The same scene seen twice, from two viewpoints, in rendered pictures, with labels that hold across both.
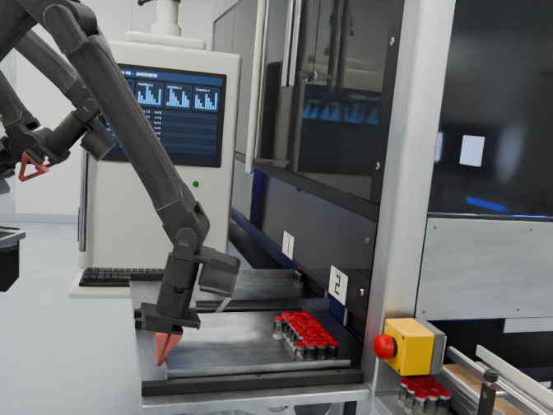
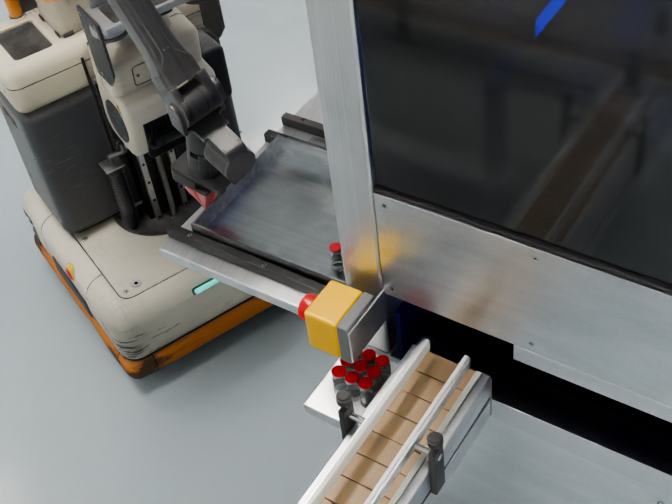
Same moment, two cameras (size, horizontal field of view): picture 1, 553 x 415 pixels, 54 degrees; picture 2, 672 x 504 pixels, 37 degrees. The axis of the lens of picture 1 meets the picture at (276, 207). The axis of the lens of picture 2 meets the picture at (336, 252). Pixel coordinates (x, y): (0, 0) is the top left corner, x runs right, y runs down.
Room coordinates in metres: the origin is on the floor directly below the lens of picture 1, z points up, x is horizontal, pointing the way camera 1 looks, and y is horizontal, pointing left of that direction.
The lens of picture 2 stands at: (0.35, -1.02, 2.05)
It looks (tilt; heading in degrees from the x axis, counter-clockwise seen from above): 45 degrees down; 56
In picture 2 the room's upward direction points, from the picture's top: 9 degrees counter-clockwise
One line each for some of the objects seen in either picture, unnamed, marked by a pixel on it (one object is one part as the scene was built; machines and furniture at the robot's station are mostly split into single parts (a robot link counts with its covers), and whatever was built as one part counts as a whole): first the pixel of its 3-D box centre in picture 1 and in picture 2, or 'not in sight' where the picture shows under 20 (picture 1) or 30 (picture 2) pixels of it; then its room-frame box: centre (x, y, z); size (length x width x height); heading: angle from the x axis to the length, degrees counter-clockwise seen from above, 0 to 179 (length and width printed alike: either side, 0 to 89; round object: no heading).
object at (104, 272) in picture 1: (147, 277); not in sight; (1.66, 0.39, 0.82); 0.40 x 0.14 x 0.02; 104
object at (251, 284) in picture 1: (252, 289); not in sight; (1.38, 0.05, 0.90); 0.34 x 0.26 x 0.04; 107
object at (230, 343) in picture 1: (245, 343); (318, 213); (1.03, 0.04, 0.90); 0.34 x 0.26 x 0.04; 108
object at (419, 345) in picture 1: (411, 346); (340, 320); (0.86, -0.24, 1.00); 0.08 x 0.07 x 0.07; 107
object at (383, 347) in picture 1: (386, 347); (313, 309); (0.84, -0.20, 0.99); 0.04 x 0.04 x 0.04; 17
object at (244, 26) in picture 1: (243, 74); not in sight; (2.11, 0.17, 1.51); 0.49 x 0.01 x 0.59; 17
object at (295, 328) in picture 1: (297, 338); not in sight; (1.06, -0.07, 0.90); 0.18 x 0.02 x 0.05; 18
